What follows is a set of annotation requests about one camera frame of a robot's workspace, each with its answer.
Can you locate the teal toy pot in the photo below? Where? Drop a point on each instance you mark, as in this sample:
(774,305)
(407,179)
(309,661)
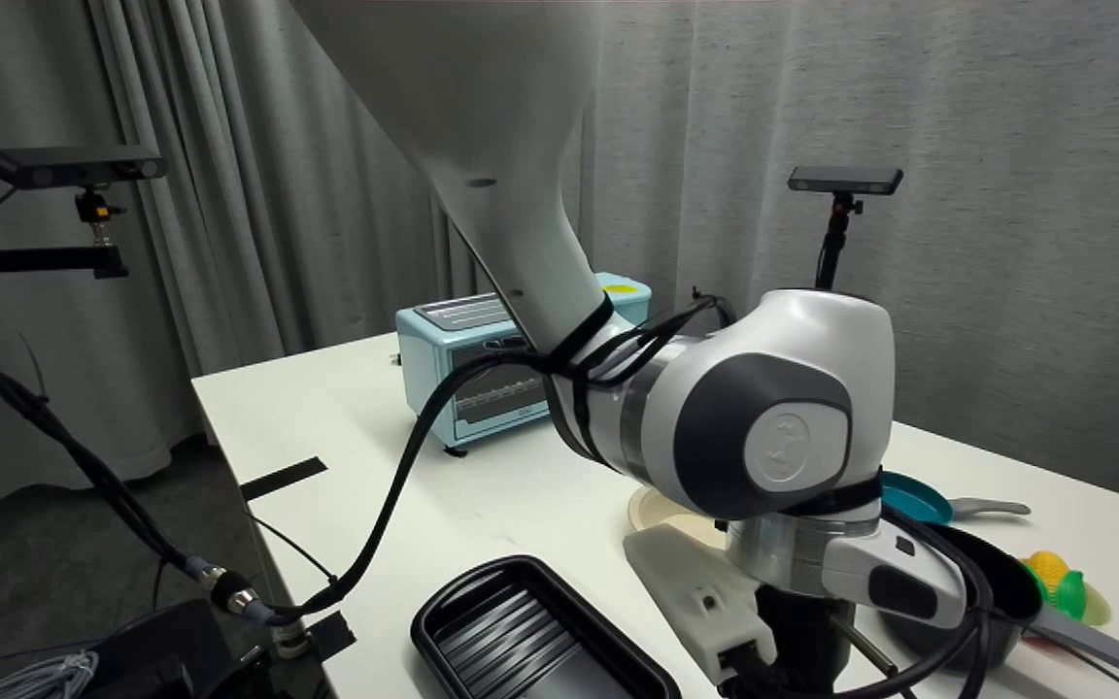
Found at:
(1009,588)

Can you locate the colourful toy food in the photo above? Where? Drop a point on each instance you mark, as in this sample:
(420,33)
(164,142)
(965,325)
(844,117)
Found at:
(1064,588)

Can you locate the black tape strip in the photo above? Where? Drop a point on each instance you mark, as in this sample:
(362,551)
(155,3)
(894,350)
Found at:
(280,476)

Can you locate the black bar camera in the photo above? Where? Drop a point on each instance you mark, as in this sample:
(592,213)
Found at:
(68,166)
(844,179)

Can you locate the black ridged tray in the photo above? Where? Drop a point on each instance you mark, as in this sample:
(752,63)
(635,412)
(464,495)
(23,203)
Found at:
(526,634)

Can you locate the light blue toaster oven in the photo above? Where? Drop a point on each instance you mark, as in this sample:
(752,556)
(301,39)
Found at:
(467,376)

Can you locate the black camera stand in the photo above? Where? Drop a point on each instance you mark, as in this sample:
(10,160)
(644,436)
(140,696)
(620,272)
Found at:
(833,248)

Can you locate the grey curtain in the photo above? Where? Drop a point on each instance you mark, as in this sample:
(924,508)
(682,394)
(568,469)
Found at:
(1000,258)

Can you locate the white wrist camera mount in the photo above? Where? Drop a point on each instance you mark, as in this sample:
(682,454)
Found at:
(696,597)

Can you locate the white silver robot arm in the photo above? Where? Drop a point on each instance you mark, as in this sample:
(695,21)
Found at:
(766,429)

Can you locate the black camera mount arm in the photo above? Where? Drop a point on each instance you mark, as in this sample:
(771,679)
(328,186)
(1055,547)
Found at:
(30,261)

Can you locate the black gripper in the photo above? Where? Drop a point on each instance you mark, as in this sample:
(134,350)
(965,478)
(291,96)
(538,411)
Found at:
(798,644)

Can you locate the small teal toy pan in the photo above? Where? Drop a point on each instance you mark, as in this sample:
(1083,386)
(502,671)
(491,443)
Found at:
(914,500)

